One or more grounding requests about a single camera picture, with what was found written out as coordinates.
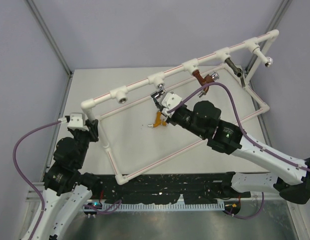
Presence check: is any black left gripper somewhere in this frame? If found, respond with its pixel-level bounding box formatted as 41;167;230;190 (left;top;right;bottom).
69;118;100;166

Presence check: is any chrome lever faucet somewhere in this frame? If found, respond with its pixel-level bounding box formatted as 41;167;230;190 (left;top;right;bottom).
150;83;166;111

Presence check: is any white PVC pipe frame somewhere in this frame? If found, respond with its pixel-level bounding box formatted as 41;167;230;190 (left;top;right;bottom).
81;28;280;186

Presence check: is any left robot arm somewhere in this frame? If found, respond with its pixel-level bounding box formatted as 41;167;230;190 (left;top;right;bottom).
23;116;102;240

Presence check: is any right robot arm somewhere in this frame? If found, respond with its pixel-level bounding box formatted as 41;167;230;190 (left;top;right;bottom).
164;100;310;205

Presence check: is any yellow plastic faucet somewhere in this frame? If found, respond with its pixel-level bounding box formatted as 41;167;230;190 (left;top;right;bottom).
148;111;167;128

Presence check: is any brown faucet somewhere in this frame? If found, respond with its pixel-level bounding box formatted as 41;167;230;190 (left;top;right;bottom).
192;70;219;98

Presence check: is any dark grey metal faucet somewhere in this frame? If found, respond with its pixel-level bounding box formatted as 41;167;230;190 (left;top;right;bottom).
224;58;246;88

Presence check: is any white faucet chrome tip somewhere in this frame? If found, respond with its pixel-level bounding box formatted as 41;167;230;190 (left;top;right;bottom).
252;47;273;68

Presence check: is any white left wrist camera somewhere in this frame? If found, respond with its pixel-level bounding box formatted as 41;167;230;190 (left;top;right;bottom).
58;112;88;131

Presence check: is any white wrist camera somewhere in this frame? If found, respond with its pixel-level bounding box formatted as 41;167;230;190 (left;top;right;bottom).
58;112;88;131
160;92;182;117

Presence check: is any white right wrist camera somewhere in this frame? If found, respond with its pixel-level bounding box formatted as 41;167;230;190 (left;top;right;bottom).
160;92;182;117

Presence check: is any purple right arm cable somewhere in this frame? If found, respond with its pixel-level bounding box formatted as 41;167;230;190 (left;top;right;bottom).
168;82;310;175

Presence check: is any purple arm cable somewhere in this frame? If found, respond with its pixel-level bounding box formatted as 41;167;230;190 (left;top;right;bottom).
168;82;310;175
14;121;68;236

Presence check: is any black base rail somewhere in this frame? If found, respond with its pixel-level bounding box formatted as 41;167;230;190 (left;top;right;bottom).
90;172;240;205

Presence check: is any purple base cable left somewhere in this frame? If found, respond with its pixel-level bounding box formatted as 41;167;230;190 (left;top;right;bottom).
84;198;123;216

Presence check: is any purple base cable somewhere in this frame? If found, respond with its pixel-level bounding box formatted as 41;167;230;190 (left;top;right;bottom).
223;192;265;221
84;198;123;216

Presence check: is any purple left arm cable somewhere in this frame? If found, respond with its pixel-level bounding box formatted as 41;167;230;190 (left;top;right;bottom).
14;121;68;236

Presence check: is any white slotted cable duct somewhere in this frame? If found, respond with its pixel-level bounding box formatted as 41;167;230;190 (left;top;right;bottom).
115;201;225;213

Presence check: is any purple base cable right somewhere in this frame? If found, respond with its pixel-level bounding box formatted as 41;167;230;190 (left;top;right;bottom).
223;192;265;221

